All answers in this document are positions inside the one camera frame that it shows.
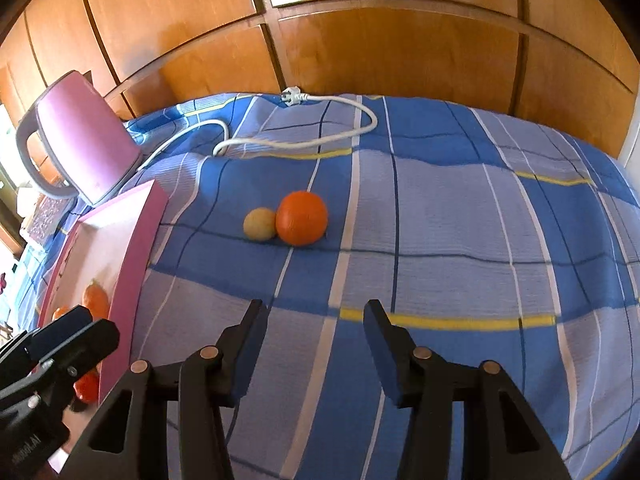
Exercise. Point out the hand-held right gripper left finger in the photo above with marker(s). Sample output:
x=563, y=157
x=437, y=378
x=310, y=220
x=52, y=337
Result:
x=249, y=355

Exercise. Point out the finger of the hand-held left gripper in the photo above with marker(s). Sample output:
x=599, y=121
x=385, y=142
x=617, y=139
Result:
x=85, y=342
x=62, y=324

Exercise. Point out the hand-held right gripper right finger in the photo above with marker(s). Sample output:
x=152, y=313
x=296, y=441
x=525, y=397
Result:
x=384, y=355

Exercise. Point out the tangerine with dark stem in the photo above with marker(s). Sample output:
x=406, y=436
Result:
x=96, y=301

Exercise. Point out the pink tray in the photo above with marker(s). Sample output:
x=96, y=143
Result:
x=132, y=240

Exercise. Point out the red tomato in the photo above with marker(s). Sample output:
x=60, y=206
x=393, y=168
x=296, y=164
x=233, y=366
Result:
x=87, y=385

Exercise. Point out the brown patterned box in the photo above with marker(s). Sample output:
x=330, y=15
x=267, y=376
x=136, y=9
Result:
x=47, y=216

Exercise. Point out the blue plaid bedsheet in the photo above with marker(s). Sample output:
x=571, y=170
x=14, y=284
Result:
x=450, y=260

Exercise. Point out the small yellow round fruit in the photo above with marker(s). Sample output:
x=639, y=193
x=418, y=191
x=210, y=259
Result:
x=259, y=225

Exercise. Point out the pink electric kettle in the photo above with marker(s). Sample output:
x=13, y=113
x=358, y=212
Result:
x=82, y=135

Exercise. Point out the wooden wardrobe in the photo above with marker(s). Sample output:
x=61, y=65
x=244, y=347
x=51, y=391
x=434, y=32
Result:
x=375, y=45

